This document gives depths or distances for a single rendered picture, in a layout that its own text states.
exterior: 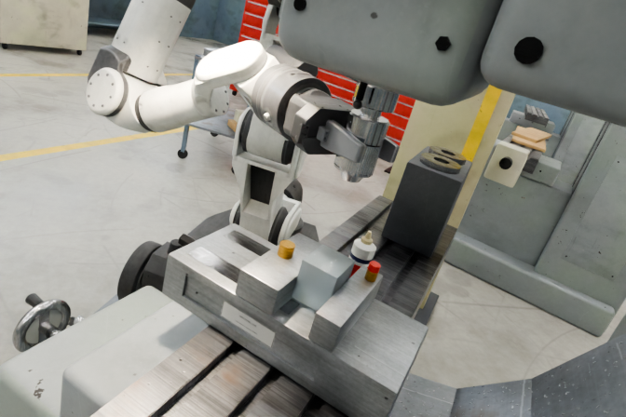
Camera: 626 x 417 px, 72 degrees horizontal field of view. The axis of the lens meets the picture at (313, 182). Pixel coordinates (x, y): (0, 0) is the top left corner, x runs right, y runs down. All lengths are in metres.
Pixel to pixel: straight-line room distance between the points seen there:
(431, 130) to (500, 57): 1.91
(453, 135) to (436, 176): 1.29
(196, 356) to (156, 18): 0.52
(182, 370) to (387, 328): 0.26
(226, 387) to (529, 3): 0.49
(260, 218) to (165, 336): 0.68
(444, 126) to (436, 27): 1.87
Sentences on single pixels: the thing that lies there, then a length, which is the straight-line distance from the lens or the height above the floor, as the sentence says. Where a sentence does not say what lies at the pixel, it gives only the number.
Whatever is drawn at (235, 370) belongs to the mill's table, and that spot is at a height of 0.93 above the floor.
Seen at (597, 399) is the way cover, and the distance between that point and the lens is 0.64.
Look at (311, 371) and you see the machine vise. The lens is 0.58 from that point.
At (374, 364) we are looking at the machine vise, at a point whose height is 1.00.
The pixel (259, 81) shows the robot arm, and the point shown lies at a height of 1.26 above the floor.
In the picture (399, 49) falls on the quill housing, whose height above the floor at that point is 1.35.
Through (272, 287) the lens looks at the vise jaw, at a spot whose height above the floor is 1.04.
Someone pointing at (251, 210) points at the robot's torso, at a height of 0.75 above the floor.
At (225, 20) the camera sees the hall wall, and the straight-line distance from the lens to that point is 11.98.
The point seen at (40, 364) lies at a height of 0.73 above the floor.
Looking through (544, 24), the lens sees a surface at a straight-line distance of 0.34.
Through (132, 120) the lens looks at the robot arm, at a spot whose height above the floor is 1.12.
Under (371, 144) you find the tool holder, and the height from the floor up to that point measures 1.24.
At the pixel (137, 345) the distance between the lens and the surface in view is 0.72.
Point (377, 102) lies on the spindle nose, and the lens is 0.46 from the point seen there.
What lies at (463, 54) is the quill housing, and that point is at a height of 1.36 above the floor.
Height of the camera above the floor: 1.36
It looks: 21 degrees down
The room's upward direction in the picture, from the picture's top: 16 degrees clockwise
